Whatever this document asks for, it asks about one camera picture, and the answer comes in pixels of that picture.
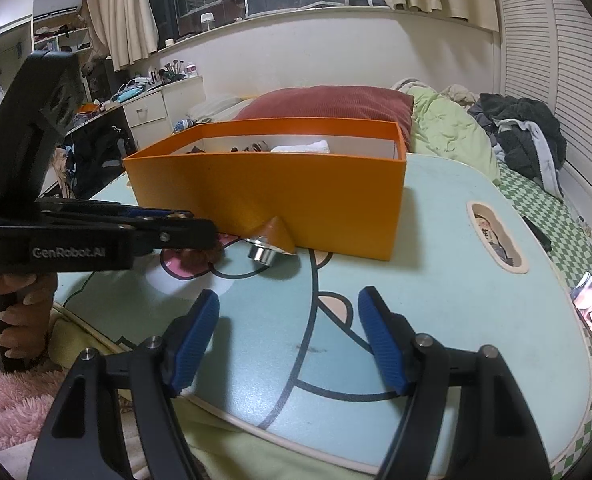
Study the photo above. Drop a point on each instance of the cartoon printed folding table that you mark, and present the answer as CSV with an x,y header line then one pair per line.
x,y
286,320

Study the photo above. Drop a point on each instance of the light green blanket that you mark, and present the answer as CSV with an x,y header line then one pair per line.
x,y
446,120

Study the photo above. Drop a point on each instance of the pink fluffy blanket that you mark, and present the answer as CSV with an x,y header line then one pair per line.
x,y
11,405

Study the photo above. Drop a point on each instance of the orange cardboard box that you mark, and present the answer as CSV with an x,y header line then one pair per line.
x,y
276,200

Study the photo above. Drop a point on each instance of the dark backpack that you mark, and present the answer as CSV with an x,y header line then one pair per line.
x,y
98,160

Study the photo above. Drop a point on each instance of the green checked bedsheet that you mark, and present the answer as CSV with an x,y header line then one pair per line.
x,y
566,230

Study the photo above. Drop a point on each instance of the white louvered door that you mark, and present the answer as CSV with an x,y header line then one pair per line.
x,y
561,60

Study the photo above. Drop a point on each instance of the white folded cloth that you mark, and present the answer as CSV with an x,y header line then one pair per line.
x,y
303,147

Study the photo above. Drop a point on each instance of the white air conditioner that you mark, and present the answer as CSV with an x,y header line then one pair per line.
x,y
58,2

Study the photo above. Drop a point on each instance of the white drawer cabinet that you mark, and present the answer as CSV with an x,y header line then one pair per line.
x,y
171,102

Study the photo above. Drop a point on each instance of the dark clothes pile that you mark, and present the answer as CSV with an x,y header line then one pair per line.
x,y
521,130

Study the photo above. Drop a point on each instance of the person's left hand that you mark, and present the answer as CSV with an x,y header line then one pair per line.
x,y
33,305

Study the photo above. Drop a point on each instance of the white pillow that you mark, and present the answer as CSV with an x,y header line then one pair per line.
x,y
216,107

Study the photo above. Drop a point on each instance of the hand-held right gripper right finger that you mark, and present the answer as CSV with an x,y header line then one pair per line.
x,y
383,345

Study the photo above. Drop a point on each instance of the makeup brushes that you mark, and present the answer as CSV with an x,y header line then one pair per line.
x,y
172,71

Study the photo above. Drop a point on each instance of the orange cone bottle silver cap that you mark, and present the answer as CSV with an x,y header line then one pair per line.
x,y
271,240

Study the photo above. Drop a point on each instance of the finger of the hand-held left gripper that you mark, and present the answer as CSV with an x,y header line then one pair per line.
x,y
141,212
186,235

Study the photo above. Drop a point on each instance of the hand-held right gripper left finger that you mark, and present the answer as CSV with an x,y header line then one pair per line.
x,y
196,340

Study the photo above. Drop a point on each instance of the dark small items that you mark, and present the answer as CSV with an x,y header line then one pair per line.
x,y
226,149

